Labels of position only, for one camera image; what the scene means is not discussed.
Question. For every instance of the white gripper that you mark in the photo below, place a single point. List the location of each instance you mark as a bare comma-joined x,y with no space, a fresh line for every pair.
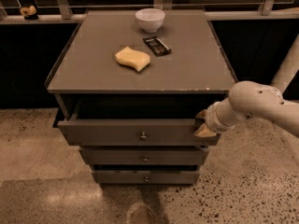
212,118

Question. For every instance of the grey top drawer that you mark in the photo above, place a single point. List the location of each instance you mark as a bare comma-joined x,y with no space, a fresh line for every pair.
133,132

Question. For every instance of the grey drawer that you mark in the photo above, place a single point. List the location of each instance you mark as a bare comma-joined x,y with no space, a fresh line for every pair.
146,177
133,132
144,156

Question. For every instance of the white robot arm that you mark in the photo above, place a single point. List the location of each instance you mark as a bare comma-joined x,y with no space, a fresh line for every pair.
248,100

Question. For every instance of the grey drawer cabinet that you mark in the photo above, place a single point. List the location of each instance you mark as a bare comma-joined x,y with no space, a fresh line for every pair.
178,85

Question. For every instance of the grey bottom drawer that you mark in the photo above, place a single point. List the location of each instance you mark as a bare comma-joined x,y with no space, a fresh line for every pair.
146,177

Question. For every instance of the grey middle drawer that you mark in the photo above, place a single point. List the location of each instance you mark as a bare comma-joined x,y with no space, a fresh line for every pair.
144,156

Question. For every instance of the yellow sponge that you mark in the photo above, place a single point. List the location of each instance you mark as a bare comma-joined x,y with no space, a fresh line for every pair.
132,58

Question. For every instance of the black snack bar wrapper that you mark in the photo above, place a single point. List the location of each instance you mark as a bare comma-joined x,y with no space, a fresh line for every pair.
157,46

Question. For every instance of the white ceramic bowl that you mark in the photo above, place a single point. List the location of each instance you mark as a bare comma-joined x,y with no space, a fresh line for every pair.
150,19

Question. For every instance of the yellow object on black base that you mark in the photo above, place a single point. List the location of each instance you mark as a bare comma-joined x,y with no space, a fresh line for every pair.
29,13

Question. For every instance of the metal window railing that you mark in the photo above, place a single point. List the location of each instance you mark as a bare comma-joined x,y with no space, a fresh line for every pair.
215,10

